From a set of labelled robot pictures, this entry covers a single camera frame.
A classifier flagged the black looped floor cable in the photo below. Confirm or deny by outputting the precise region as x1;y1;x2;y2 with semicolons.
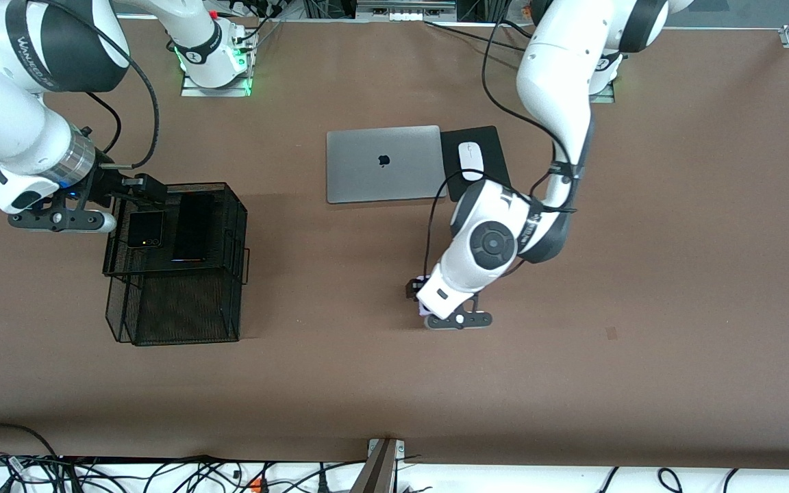
0;423;60;458

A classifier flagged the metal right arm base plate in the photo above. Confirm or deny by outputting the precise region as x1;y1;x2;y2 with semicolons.
181;68;253;98

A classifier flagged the grey power strip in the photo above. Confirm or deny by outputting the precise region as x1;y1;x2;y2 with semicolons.
357;0;457;21

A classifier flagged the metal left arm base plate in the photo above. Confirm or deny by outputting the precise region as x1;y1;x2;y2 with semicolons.
590;72;616;103

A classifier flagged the white computer mouse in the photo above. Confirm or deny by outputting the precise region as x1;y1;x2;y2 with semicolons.
458;142;486;181

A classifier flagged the dark grey flip phone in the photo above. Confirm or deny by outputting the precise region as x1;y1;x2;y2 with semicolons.
127;210;164;249

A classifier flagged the long black table cable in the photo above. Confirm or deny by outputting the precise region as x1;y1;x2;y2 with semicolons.
424;21;529;52

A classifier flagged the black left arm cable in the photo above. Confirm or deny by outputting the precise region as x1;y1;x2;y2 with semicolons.
424;21;577;278

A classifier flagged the black mouse pad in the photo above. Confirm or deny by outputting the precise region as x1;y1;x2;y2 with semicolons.
440;125;513;199

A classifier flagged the black slab smartphone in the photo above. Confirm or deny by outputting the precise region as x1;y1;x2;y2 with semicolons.
173;193;216;263

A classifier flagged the grey closed laptop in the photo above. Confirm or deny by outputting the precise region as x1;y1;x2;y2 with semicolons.
326;125;449;205

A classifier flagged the grey metal camera bracket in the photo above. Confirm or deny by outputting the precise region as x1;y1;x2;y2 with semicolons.
351;438;405;493

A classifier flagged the black mesh tiered organizer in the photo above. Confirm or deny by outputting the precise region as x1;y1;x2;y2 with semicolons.
102;181;251;347

